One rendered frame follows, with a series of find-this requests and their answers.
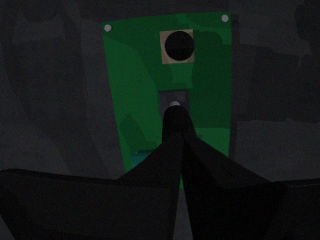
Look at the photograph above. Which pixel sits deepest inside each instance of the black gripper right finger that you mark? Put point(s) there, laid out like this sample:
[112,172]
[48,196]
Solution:
[229,202]

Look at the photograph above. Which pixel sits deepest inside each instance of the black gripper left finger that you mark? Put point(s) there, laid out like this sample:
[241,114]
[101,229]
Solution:
[141,205]

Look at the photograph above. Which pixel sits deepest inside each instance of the green circuit board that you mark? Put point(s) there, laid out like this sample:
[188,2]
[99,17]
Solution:
[169,73]

